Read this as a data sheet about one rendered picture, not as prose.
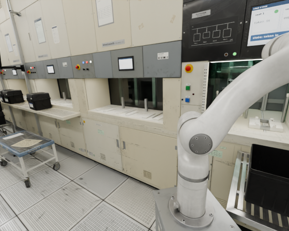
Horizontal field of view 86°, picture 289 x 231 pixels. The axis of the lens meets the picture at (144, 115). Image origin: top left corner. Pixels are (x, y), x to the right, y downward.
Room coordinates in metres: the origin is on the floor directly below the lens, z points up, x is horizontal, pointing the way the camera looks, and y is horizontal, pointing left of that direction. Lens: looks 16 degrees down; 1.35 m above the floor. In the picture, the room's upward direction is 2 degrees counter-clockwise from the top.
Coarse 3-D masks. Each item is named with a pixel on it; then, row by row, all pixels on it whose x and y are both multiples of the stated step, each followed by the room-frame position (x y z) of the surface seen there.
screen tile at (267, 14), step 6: (258, 12) 1.03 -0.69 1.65; (264, 12) 1.01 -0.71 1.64; (270, 12) 1.00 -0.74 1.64; (258, 18) 1.02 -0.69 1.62; (264, 18) 1.01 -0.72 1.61; (276, 18) 0.98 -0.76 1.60; (252, 24) 1.04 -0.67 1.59; (258, 24) 1.02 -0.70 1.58; (264, 24) 1.01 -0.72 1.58; (270, 24) 0.99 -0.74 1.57; (276, 24) 0.97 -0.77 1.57; (252, 30) 1.04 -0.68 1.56; (258, 30) 1.02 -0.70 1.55; (264, 30) 1.00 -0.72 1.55; (270, 30) 0.99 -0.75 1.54
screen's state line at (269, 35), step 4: (276, 32) 0.97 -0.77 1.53; (280, 32) 0.96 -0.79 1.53; (284, 32) 0.95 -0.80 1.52; (288, 32) 0.94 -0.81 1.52; (252, 36) 1.03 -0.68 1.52; (256, 36) 1.02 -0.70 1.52; (260, 36) 1.01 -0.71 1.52; (264, 36) 1.00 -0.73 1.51; (268, 36) 0.99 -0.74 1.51; (272, 36) 0.98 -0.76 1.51; (276, 36) 0.97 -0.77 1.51; (252, 40) 1.03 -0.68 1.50; (256, 40) 1.02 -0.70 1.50
